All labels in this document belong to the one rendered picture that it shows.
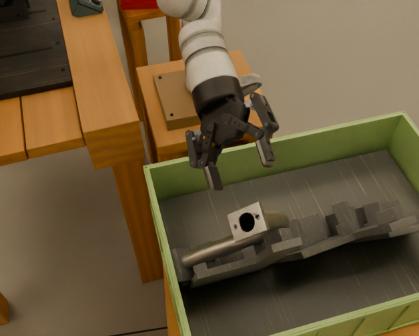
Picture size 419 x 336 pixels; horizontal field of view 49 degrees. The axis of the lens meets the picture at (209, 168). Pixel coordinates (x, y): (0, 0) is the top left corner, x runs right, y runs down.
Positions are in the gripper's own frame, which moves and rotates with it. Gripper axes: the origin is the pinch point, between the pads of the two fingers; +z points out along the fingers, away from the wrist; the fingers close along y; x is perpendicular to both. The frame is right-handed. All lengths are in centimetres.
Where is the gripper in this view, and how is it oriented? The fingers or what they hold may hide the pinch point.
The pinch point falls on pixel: (241, 175)
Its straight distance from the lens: 65.6
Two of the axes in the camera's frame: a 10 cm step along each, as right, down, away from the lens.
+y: 7.5, -3.8, -5.4
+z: 2.6, 9.2, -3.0
